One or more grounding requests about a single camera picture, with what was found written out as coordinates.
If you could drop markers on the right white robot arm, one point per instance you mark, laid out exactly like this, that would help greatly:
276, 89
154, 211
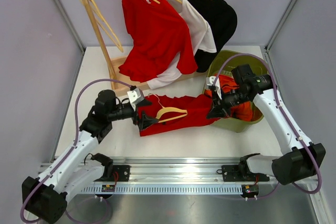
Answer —
301, 158

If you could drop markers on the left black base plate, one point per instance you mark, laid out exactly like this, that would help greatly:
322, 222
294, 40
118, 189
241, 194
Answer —
119, 173

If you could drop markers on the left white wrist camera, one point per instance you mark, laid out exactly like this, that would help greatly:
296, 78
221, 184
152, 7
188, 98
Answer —
136, 97

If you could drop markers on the red t shirt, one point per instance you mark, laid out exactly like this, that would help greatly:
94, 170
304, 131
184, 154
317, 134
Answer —
197, 107
159, 33

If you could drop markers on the aluminium mounting rail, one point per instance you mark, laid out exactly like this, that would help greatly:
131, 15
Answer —
164, 171

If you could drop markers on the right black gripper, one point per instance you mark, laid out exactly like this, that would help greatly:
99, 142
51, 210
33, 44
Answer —
220, 109

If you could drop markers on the orange t shirt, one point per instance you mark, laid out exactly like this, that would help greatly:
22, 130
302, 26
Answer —
237, 102

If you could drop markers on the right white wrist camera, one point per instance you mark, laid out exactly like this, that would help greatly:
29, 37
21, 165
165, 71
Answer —
212, 83

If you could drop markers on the left aluminium frame post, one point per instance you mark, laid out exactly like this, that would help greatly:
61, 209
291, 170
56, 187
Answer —
69, 25

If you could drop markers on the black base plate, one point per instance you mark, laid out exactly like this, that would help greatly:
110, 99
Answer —
231, 173
119, 173

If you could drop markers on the black t shirt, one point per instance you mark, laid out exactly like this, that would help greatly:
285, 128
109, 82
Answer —
223, 22

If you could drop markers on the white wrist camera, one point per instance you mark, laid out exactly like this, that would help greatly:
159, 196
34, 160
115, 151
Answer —
136, 97
212, 83

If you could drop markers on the yellow hanger of orange shirt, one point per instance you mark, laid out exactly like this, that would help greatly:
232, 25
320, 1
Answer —
98, 22

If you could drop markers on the right aluminium frame post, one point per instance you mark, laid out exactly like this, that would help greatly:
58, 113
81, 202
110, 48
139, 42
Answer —
280, 25

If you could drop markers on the green plastic basket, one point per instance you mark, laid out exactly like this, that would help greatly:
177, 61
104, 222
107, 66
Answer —
234, 124

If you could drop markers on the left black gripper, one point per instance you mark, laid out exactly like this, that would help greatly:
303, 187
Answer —
144, 121

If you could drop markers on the white t shirt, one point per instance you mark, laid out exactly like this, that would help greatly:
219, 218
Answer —
201, 38

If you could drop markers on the wooden clothes rack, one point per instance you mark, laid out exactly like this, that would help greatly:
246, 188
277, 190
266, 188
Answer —
113, 63

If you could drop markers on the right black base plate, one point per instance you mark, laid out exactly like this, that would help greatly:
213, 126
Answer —
231, 173

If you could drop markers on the grey slotted cable duct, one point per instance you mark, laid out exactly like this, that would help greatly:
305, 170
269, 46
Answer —
168, 189

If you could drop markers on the aluminium frame post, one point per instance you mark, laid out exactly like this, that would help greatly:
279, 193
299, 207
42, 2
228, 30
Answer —
280, 25
69, 25

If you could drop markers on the yellow hanger of front red shirt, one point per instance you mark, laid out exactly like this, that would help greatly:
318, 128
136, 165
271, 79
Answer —
167, 113

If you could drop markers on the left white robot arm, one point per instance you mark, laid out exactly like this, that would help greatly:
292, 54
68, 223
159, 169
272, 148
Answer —
48, 195

